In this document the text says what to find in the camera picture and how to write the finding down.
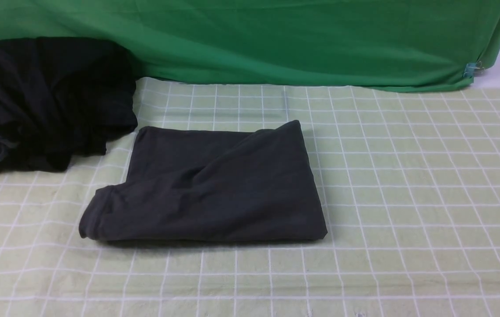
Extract gray long-sleeved shirt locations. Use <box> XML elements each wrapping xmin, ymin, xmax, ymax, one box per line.
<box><xmin>78</xmin><ymin>120</ymin><xmax>328</xmax><ymax>243</ymax></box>

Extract green checkered tablecloth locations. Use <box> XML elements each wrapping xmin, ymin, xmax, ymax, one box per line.
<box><xmin>0</xmin><ymin>78</ymin><xmax>500</xmax><ymax>317</ymax></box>

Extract green backdrop cloth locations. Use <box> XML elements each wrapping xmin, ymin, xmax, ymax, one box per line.
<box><xmin>0</xmin><ymin>0</ymin><xmax>500</xmax><ymax>92</ymax></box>

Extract pile of black clothes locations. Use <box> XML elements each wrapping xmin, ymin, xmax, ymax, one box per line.
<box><xmin>0</xmin><ymin>37</ymin><xmax>138</xmax><ymax>173</ymax></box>

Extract blue binder clip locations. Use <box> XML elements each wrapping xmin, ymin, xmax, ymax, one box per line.
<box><xmin>463</xmin><ymin>61</ymin><xmax>486</xmax><ymax>78</ymax></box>

